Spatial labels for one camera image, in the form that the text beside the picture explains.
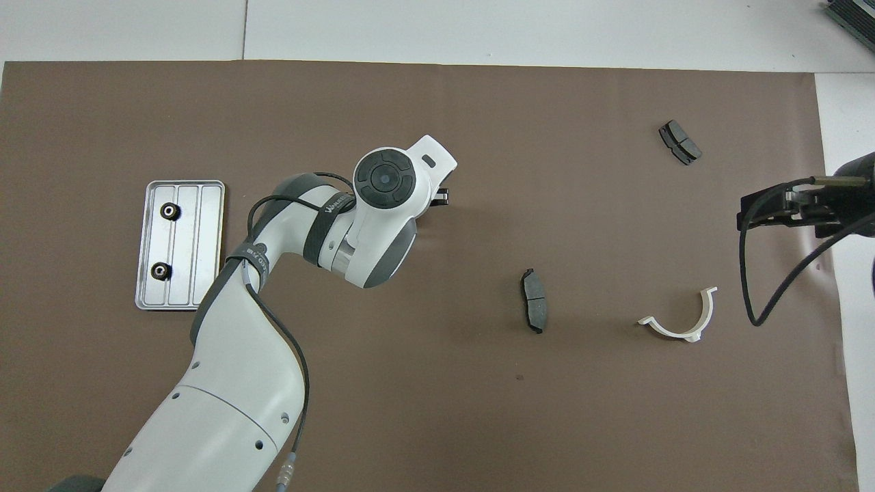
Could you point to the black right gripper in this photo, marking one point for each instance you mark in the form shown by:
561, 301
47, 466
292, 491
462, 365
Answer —
817, 213

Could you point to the large black bearing gear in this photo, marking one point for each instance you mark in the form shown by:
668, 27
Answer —
170, 211
160, 271

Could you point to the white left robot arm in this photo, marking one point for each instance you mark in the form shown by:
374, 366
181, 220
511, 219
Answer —
225, 410

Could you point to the silver metal ribbed tray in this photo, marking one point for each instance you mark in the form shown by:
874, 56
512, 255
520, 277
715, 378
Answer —
198, 239

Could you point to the brown paper table mat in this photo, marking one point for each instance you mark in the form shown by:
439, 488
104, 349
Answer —
444, 102

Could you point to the short dark brake pad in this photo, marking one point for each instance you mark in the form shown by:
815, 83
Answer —
680, 141

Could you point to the long dark brake pad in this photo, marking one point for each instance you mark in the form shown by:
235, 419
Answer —
534, 301

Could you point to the grey finned metal device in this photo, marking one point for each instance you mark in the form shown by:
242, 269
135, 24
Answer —
851, 17

